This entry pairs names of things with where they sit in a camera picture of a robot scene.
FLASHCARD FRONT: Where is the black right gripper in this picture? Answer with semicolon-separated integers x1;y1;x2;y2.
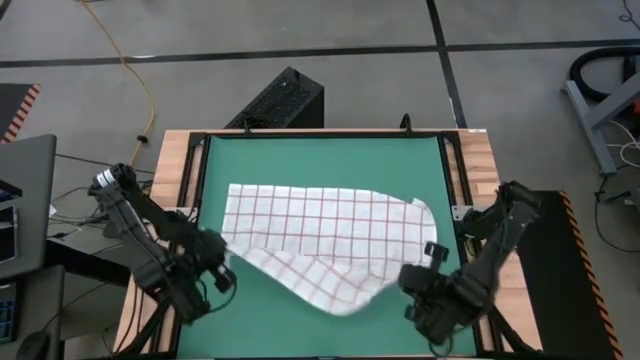
397;263;454;321

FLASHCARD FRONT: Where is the white red-checked towel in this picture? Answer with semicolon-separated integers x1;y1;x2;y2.
219;182;439;317

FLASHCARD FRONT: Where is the wooden table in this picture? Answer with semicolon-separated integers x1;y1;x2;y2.
112;128;545;359

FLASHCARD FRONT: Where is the black floor mat orange-striped edge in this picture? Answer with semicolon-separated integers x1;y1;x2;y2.
501;189;625;360
0;82;43;145

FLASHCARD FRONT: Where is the green table mat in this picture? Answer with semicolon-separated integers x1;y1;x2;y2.
177;135;479;359

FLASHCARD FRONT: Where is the black computer tower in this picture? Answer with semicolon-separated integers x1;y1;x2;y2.
224;66;326;130

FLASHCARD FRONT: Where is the black computer mouse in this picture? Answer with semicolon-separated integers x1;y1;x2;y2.
14;329;53;360

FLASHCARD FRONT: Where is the black keyboard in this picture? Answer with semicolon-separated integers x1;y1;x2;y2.
0;281;20;345

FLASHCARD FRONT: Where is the grey metal stand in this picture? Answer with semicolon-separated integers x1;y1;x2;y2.
560;73;640;176

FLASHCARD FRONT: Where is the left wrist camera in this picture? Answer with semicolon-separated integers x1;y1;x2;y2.
213;264;239;295

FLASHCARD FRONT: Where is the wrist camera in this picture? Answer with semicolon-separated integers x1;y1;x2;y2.
213;264;239;295
423;241;450;269

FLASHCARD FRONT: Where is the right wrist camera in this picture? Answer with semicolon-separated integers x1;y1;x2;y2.
423;241;450;269

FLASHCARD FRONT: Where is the yellow cable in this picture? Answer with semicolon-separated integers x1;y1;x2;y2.
78;0;157;169

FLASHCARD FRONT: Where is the black metal table frame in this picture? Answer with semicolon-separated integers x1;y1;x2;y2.
119;130;541;359

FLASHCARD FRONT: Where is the black vacuum hose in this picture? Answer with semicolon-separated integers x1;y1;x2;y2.
568;45;640;104

